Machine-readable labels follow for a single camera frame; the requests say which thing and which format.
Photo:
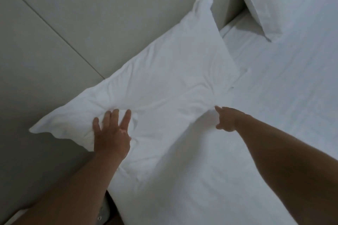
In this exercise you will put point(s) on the person's left hand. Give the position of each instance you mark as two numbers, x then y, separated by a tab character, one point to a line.
112	137

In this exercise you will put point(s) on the person's right hand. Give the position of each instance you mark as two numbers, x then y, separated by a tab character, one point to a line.
231	119

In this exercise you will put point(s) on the person's left middle finger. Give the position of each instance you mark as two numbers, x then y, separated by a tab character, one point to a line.
115	117

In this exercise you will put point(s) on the person's left little finger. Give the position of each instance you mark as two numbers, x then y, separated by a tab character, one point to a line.
96	125

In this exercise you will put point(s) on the person's right fingers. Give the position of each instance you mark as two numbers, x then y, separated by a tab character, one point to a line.
219	112

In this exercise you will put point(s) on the large white pillow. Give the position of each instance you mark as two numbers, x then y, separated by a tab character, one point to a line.
169	74

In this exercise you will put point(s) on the person's right forearm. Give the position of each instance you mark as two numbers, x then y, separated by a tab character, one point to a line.
290	166

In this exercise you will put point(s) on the person's left forearm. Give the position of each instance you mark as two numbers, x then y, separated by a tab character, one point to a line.
79	193

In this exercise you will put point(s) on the white bed sheet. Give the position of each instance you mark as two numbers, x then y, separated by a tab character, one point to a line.
277	95

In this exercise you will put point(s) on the grey plastic object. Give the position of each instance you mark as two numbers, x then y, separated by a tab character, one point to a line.
103	213

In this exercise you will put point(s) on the beige upholstered headboard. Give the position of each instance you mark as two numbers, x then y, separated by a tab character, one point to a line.
66	21

